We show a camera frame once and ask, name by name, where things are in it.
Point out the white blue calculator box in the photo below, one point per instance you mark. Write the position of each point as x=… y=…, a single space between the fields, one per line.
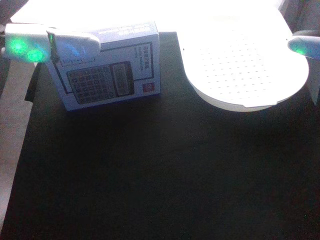
x=110 y=82

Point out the black table cloth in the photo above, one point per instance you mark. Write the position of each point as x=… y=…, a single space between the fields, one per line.
x=160 y=170

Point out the white round perforated tray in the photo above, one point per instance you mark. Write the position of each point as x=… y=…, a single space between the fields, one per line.
x=245 y=65

